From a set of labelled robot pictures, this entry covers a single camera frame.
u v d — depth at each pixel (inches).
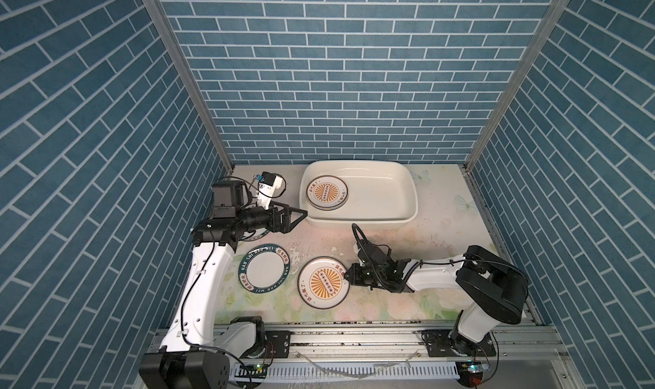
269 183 24.5
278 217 24.0
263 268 35.3
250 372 28.4
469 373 28.3
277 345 28.8
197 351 14.7
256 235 37.8
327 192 42.6
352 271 30.3
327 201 41.3
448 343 29.0
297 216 26.1
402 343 29.7
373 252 27.4
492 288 18.2
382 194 42.7
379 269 26.8
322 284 33.4
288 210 24.0
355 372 27.7
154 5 28.5
